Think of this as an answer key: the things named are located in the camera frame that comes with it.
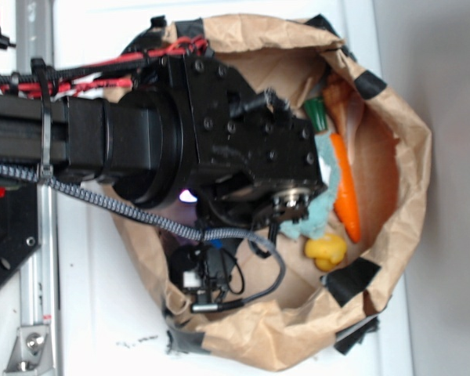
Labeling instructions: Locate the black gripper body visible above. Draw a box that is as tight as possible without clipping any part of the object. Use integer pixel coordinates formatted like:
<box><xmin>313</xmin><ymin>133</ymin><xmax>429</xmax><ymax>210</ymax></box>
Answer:
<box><xmin>156</xmin><ymin>56</ymin><xmax>325</xmax><ymax>230</ymax></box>

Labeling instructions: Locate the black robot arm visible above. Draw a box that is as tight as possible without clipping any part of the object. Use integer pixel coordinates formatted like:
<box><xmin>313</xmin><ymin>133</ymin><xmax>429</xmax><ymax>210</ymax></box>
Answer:
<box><xmin>0</xmin><ymin>56</ymin><xmax>326</xmax><ymax>230</ymax></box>

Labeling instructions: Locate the light blue towel cloth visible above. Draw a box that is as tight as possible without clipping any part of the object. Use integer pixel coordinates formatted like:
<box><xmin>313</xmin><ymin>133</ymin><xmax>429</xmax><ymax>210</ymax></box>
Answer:
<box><xmin>280</xmin><ymin>132</ymin><xmax>342</xmax><ymax>240</ymax></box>

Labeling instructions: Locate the orange plastic carrot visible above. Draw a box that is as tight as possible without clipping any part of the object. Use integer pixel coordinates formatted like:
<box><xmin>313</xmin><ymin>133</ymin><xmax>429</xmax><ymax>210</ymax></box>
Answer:
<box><xmin>302</xmin><ymin>97</ymin><xmax>362</xmax><ymax>244</ymax></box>

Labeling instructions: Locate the yellow rubber duck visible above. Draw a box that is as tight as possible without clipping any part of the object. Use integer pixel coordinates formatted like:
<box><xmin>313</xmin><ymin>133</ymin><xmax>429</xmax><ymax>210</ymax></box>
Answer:
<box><xmin>304</xmin><ymin>233</ymin><xmax>347</xmax><ymax>272</ymax></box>

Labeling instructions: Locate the brown paper bag bin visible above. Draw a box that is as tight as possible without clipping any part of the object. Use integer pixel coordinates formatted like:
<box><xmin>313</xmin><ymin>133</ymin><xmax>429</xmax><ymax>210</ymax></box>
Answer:
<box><xmin>114</xmin><ymin>14</ymin><xmax>432</xmax><ymax>371</ymax></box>

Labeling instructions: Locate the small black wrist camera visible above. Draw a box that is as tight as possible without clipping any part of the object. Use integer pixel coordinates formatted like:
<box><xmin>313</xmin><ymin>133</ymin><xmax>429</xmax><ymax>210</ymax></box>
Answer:
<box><xmin>168</xmin><ymin>239</ymin><xmax>245</xmax><ymax>306</ymax></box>

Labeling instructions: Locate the red and black wire bundle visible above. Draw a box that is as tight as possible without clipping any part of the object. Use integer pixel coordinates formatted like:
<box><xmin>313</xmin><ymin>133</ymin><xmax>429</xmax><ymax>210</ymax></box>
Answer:
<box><xmin>0</xmin><ymin>0</ymin><xmax>211</xmax><ymax>99</ymax></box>

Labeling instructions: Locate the black hexagonal base plate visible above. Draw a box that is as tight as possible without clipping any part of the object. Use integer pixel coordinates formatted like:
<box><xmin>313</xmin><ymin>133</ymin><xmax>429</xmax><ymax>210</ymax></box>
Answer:
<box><xmin>0</xmin><ymin>186</ymin><xmax>40</xmax><ymax>289</ymax></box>

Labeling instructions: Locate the aluminium extrusion rail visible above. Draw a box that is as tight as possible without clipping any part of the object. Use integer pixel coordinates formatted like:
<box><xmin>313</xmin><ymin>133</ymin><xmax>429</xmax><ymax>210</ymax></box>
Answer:
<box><xmin>16</xmin><ymin>1</ymin><xmax>63</xmax><ymax>375</ymax></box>

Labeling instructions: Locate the grey braided cable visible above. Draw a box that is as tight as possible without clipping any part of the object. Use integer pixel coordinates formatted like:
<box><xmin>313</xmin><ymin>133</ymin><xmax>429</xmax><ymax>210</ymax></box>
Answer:
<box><xmin>0</xmin><ymin>161</ymin><xmax>287</xmax><ymax>313</ymax></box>

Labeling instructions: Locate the metal corner bracket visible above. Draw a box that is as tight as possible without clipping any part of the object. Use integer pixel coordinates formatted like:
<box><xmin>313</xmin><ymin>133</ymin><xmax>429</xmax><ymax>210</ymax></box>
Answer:
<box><xmin>2</xmin><ymin>324</ymin><xmax>55</xmax><ymax>375</ymax></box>

